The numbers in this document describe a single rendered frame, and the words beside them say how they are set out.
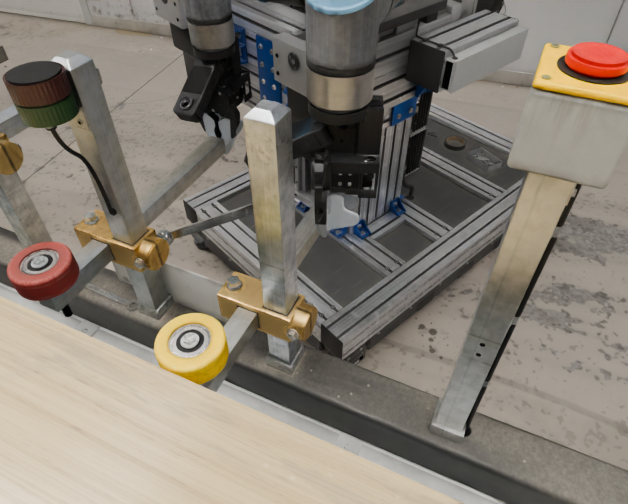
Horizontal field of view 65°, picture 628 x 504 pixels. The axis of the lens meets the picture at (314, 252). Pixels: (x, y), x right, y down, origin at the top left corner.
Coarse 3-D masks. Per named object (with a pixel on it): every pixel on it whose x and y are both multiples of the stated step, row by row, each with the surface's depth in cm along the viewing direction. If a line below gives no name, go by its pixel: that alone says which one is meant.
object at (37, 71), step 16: (32, 64) 53; (48, 64) 53; (16, 80) 50; (32, 80) 50; (48, 80) 50; (80, 112) 57; (48, 128) 53; (80, 128) 59; (64, 144) 57; (96, 176) 63; (112, 208) 68
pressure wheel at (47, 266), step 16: (16, 256) 65; (32, 256) 65; (48, 256) 66; (64, 256) 65; (16, 272) 63; (32, 272) 63; (48, 272) 63; (64, 272) 64; (16, 288) 63; (32, 288) 62; (48, 288) 63; (64, 288) 65
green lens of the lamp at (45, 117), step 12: (72, 96) 54; (24, 108) 51; (36, 108) 51; (48, 108) 52; (60, 108) 52; (72, 108) 54; (24, 120) 53; (36, 120) 52; (48, 120) 52; (60, 120) 53
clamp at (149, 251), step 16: (80, 224) 75; (96, 224) 75; (80, 240) 76; (96, 240) 74; (112, 240) 72; (144, 240) 73; (160, 240) 73; (128, 256) 73; (144, 256) 72; (160, 256) 74
